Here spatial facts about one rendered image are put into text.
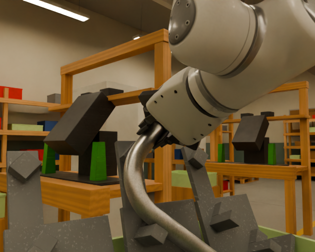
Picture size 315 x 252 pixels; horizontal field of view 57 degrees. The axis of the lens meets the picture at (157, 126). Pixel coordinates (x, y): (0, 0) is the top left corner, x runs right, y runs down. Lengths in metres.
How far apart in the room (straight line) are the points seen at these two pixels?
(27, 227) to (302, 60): 0.40
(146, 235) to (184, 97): 0.21
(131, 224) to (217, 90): 0.27
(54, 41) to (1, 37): 1.13
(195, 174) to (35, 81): 6.44
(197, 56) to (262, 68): 0.07
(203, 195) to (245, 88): 0.33
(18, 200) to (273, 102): 11.57
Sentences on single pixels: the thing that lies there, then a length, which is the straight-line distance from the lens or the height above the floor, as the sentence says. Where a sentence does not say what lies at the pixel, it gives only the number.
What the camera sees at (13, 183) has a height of 1.09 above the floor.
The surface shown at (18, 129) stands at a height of 1.44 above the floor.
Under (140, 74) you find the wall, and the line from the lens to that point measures 8.78.
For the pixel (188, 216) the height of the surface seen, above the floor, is 1.01.
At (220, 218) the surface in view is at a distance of 0.58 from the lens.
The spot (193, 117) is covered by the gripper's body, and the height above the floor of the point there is 1.18.
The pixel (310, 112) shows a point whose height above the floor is 2.29.
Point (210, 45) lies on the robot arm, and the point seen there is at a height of 1.23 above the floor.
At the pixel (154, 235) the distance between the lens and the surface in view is 0.46.
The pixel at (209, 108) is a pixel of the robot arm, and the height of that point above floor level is 1.19.
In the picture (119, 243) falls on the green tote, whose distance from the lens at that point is 0.63.
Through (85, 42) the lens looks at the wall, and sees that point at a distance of 7.82.
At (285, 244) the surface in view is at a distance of 0.68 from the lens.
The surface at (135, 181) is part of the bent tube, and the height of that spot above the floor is 1.09.
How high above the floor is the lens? 1.14
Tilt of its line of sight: 4 degrees up
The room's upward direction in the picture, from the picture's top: straight up
